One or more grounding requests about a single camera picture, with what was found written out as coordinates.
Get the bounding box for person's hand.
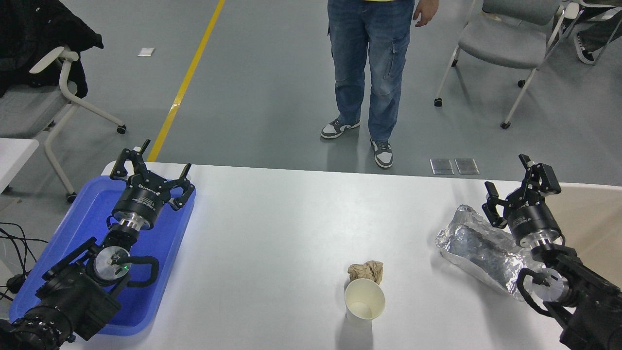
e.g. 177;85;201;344
413;0;440;28

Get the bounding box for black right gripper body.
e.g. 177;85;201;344
505;193;562;243

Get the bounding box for blue plastic tray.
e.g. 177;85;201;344
9;175;197;337

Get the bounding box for crumpled silver foil tray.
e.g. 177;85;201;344
435;205;546;302

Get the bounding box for white-framed office chair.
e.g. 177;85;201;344
0;46;128;204

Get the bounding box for large pale bin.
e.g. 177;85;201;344
548;183;622;290

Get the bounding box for white side table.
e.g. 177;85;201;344
0;138;40;194

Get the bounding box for crumpled tan paper ball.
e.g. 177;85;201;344
347;261;384;285

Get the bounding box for seated person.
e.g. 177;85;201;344
573;7;622;65

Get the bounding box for grey chair with white frame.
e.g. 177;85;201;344
434;0;581;130

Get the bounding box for black jacket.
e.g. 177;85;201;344
0;0;104;98

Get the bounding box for black cables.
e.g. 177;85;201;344
0;222;49;302

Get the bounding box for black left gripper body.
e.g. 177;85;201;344
113;175;172;230

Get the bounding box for white paper cup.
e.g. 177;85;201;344
345;278;386;322

